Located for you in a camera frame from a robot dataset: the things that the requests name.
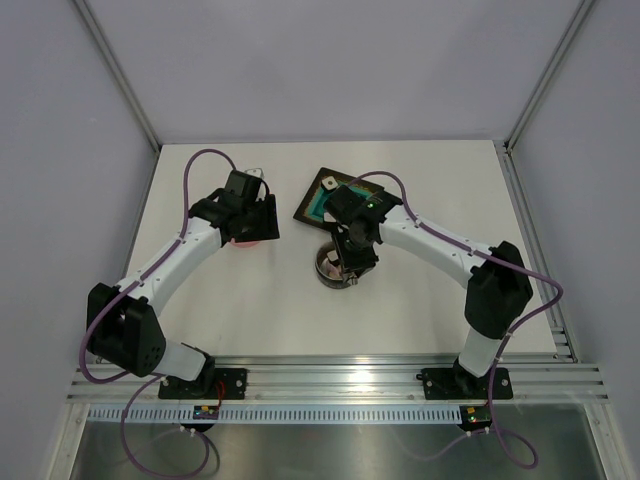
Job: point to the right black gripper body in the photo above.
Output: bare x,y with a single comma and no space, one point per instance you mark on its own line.
356,255

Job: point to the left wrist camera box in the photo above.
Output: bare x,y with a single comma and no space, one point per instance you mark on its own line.
256,172

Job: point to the right frame post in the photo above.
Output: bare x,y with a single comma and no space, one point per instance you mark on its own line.
552,68

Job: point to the aluminium front rail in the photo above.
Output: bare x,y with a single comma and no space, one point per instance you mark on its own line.
389,379

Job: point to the right small circuit board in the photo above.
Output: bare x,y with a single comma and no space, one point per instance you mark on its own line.
475,418

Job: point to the black teal square plate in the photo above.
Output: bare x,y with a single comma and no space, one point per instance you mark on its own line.
311,210

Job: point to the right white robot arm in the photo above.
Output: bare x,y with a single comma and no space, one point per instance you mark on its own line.
496,288

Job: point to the white sushi green centre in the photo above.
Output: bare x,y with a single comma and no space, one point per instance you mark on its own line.
329,183

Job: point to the white slotted cable duct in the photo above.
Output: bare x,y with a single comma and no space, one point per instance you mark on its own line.
301,414

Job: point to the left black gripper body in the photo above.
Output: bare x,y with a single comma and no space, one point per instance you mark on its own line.
260,223

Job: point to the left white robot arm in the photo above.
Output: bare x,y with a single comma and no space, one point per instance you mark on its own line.
123,320

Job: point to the pink lunch box lid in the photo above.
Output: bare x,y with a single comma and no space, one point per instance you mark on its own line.
244,245

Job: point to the aluminium rail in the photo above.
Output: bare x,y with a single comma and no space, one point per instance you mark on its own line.
389,379
567,351

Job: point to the frame post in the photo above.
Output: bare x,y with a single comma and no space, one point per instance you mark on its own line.
552,68
90,22

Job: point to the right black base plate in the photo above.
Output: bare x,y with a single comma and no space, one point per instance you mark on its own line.
449,383

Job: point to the small circuit board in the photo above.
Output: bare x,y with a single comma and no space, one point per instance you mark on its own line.
206,412
475,418

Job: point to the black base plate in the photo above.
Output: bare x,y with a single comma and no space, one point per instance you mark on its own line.
230,383
449,383

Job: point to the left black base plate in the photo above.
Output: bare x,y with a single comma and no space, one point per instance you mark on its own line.
230,383

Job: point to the right side aluminium rail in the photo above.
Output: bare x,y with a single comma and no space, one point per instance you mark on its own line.
567,351

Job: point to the left small circuit board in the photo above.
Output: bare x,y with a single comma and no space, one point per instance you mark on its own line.
206,412

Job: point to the round steel lunch box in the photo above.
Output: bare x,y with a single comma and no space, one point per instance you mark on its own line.
320,256

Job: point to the left frame post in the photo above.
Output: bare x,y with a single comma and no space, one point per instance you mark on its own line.
90,22

